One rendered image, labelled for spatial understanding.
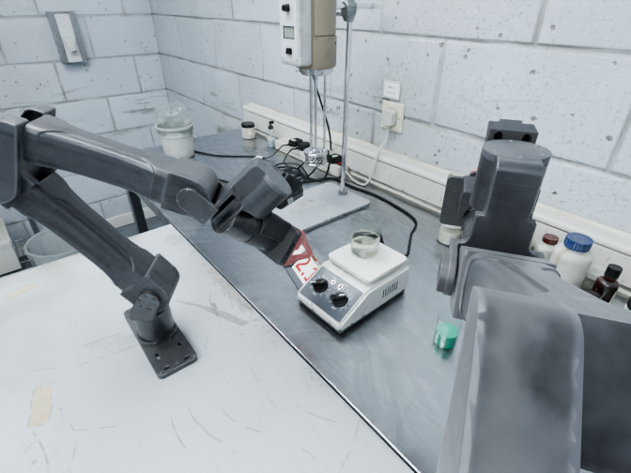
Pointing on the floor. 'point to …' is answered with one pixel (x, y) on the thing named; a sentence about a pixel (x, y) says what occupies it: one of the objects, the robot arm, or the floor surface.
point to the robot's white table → (124, 416)
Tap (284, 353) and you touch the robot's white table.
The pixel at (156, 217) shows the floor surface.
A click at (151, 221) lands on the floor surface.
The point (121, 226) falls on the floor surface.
